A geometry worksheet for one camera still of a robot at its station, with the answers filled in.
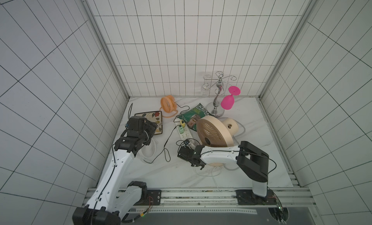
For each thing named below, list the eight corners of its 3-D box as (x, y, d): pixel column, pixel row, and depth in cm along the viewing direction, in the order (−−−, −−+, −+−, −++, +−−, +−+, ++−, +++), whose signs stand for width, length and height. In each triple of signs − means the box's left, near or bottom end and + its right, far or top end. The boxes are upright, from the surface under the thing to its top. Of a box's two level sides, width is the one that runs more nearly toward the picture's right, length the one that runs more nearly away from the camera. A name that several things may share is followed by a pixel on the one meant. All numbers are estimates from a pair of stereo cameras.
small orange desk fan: (161, 117, 108) (158, 106, 98) (163, 106, 115) (160, 95, 105) (177, 117, 108) (176, 107, 98) (178, 106, 115) (177, 95, 105)
